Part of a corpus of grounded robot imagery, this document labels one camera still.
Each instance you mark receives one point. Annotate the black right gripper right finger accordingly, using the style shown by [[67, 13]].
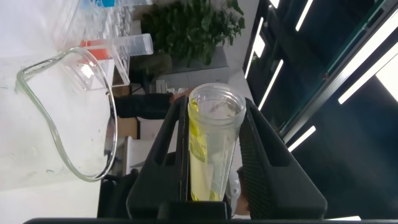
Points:
[[273, 180]]

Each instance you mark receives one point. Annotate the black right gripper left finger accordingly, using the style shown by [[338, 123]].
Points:
[[164, 174]]

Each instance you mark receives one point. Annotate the yellow pigment test tube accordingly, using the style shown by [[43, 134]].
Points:
[[214, 140]]

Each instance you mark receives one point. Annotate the clear glass beaker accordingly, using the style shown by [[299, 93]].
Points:
[[93, 93]]

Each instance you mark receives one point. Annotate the orange pigment test tube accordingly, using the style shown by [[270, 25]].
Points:
[[124, 46]]

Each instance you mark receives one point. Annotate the clear acrylic test tube rack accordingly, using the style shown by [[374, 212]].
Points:
[[102, 21]]

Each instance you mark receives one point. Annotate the green leafy plant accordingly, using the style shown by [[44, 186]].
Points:
[[192, 28]]

